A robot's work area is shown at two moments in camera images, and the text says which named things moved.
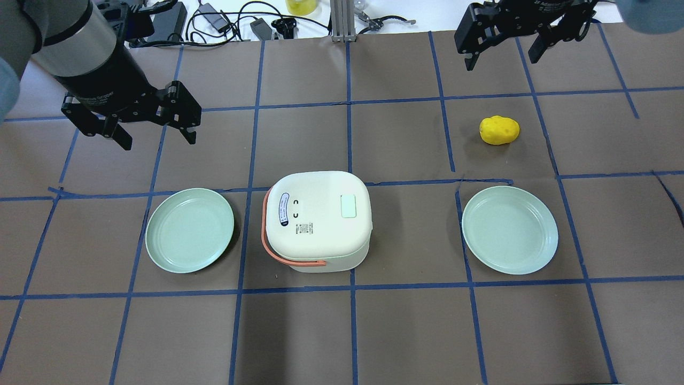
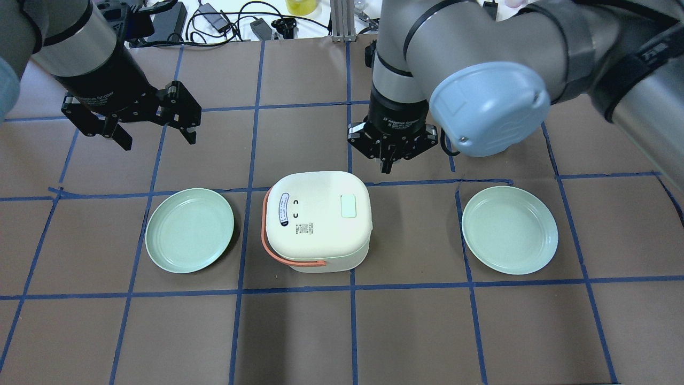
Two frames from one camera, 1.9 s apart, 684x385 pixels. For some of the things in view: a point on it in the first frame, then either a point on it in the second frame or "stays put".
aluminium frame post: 342,21 stays put
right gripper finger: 479,28 → 386,156
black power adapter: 217,21 stays put
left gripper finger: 93,123 stays put
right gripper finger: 574,25 → 391,158
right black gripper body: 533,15 → 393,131
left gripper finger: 181,110 stays put
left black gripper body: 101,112 stays put
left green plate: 189,230 stays put
